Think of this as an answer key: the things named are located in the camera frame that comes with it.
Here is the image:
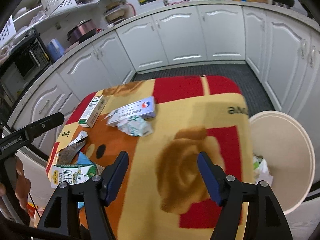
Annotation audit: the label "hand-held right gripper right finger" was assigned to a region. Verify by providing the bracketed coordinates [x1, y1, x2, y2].
[197, 151, 293, 240]

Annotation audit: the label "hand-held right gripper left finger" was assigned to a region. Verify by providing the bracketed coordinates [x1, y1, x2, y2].
[36, 151, 130, 240]

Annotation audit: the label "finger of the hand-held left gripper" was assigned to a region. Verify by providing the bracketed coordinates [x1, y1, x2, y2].
[26, 112, 65, 138]

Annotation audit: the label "orange patterned snack bag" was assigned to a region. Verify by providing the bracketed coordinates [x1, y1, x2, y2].
[55, 131, 88, 166]

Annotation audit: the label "green white milk carton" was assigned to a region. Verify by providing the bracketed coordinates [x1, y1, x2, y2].
[51, 162, 97, 188]

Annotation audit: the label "green white carton box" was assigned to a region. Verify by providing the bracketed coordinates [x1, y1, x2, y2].
[78, 95, 108, 128]

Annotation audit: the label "green white wrapper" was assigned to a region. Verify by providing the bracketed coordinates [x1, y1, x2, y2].
[117, 116, 153, 137]

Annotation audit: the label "white tissue pack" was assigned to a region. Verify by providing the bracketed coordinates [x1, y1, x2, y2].
[252, 155, 274, 184]

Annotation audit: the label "white blue medicine box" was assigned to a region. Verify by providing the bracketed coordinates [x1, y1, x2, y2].
[107, 96, 156, 127]

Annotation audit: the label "cream plastic bin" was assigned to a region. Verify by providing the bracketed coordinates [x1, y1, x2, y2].
[249, 110, 316, 215]

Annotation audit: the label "person's left hand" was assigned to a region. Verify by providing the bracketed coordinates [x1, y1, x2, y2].
[14, 156, 32, 205]

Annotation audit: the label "black microwave oven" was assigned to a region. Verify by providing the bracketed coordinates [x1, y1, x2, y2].
[0, 34, 52, 98]

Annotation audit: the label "printed rose blanket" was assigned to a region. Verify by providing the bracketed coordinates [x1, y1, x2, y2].
[46, 75, 255, 240]

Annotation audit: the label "blue water jug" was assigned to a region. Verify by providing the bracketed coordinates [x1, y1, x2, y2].
[46, 39, 62, 62]

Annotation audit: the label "pink electric cooking pot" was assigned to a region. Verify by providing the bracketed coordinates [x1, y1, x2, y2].
[67, 19, 97, 44]

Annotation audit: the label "checkered board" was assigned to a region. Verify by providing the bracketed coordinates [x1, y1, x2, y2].
[0, 16, 17, 42]

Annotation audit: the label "dark ribbed floor mat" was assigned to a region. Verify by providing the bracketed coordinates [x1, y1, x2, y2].
[132, 62, 275, 117]

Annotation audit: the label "rack with stacked bowls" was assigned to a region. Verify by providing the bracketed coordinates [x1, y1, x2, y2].
[104, 1, 127, 24]

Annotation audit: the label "white tray red rim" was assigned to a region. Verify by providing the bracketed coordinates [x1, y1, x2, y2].
[124, 2, 137, 17]

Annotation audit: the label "white kitchen cabinets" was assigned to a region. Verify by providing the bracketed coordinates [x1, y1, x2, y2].
[7, 4, 320, 155]

